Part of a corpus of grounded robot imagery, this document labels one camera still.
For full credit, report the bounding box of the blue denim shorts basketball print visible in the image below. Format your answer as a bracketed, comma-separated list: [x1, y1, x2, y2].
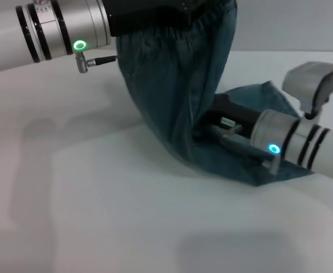
[115, 0, 315, 188]

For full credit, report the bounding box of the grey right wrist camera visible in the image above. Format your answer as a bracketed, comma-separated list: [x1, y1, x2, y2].
[281, 61, 333, 120]

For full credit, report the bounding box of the arm black connector cable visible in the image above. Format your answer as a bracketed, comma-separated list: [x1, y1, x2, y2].
[211, 115, 282, 176]
[74, 49, 118, 74]

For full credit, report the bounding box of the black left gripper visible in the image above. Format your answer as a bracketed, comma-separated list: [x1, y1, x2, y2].
[102, 0, 237, 37]

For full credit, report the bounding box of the right arm black connector cable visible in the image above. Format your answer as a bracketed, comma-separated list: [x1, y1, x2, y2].
[211, 115, 282, 176]

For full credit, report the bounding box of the left arm black connector cable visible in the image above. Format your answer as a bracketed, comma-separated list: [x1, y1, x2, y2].
[74, 49, 118, 74]

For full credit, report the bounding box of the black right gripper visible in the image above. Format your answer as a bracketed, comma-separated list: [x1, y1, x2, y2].
[199, 95, 266, 139]

